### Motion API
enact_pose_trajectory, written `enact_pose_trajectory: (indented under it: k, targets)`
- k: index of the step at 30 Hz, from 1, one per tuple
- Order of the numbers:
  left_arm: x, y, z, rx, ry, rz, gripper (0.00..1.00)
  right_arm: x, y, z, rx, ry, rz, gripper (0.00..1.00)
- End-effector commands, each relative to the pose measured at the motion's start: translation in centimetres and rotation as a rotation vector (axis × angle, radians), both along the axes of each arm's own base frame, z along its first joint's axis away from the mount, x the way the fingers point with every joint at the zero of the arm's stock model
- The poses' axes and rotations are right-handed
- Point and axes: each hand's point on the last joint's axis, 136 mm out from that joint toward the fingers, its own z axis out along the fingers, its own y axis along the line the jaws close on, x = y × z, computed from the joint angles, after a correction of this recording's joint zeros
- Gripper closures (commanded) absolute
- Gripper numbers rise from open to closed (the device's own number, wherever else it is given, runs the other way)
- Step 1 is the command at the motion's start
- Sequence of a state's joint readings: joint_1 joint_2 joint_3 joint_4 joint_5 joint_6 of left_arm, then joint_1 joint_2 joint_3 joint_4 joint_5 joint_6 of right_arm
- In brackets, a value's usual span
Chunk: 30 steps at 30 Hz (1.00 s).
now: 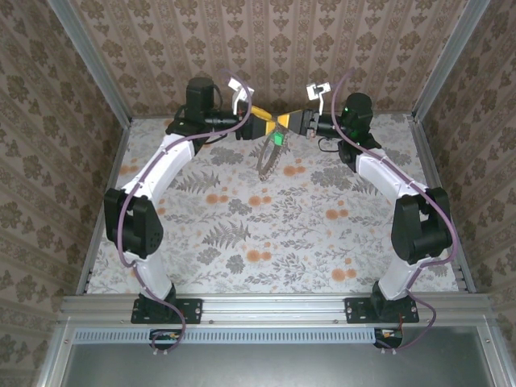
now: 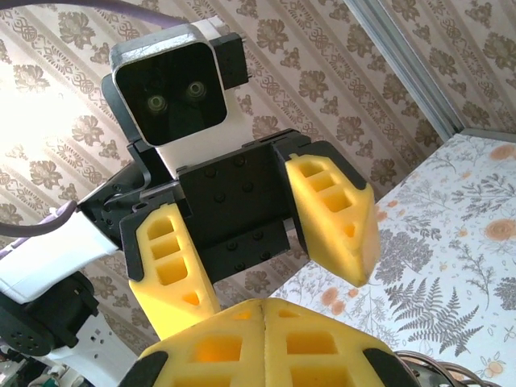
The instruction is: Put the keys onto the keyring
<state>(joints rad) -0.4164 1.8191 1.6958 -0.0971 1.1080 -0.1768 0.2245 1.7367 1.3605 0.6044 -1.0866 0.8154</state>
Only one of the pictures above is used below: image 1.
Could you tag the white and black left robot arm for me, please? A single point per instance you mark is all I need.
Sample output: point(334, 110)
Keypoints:
point(137, 225)

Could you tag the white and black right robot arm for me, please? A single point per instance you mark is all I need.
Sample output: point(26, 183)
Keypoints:
point(419, 230)

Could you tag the grey metal sheet panel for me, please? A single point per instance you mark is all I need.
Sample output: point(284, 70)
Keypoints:
point(282, 367)

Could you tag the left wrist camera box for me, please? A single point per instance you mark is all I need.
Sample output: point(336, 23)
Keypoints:
point(242, 90)

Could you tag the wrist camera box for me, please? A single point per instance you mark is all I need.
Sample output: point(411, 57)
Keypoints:
point(318, 92)
point(242, 90)

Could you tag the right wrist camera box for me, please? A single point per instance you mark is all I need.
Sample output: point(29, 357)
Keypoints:
point(318, 92)

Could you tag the aluminium table side rail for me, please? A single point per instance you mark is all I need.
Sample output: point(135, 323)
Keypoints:
point(429, 161)
point(116, 161)

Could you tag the aluminium frame post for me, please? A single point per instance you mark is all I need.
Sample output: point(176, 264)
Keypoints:
point(96, 60)
point(449, 60)

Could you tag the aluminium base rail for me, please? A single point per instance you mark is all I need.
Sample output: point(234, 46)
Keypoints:
point(274, 308)

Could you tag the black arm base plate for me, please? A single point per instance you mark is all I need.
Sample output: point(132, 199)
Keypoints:
point(356, 310)
point(189, 310)

